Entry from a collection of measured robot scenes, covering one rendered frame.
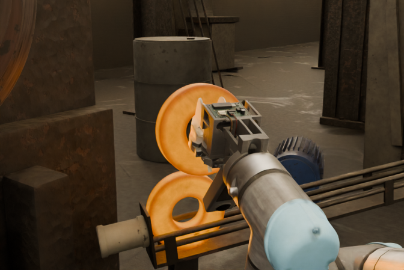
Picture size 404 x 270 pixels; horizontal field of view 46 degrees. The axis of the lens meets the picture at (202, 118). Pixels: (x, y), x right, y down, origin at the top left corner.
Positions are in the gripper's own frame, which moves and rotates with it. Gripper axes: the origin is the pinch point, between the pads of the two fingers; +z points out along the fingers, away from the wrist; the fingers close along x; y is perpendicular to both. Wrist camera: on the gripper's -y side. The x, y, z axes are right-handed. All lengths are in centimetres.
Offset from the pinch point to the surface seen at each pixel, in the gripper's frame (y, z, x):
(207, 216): -22.8, 1.9, -3.9
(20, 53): 8.8, 9.3, 27.6
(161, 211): -20.6, 2.5, 5.3
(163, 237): -24.0, -0.7, 5.5
